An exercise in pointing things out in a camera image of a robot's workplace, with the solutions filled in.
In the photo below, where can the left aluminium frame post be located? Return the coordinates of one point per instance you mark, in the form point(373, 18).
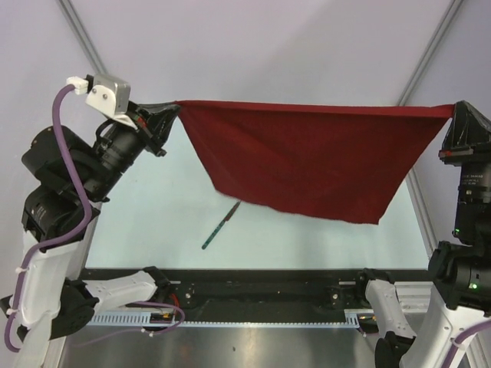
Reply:
point(82, 36)

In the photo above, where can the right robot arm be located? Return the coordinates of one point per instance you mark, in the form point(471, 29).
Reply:
point(459, 306)

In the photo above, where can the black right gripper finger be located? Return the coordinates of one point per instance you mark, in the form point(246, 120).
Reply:
point(456, 136)
point(477, 127)

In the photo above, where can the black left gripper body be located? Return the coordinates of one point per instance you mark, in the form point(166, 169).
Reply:
point(139, 119)

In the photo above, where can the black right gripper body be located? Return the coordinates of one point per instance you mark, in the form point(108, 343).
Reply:
point(474, 156)

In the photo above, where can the aluminium frame post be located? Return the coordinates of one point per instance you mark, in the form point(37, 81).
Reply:
point(82, 36)
point(443, 27)

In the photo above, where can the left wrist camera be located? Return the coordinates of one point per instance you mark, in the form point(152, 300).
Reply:
point(106, 94)

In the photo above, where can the green handled table knife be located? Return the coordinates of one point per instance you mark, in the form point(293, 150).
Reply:
point(219, 227)

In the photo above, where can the right aluminium frame post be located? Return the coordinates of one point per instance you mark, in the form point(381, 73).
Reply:
point(443, 27)

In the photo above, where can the red cloth napkin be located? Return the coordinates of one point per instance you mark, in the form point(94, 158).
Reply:
point(327, 162)

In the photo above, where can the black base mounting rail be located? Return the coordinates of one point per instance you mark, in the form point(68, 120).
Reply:
point(293, 297)

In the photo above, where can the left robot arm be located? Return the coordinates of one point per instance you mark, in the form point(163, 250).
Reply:
point(73, 177)

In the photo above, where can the right aluminium table rail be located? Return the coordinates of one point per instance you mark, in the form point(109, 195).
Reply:
point(419, 281)

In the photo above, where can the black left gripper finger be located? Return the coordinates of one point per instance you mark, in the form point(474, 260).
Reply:
point(159, 108)
point(160, 125)

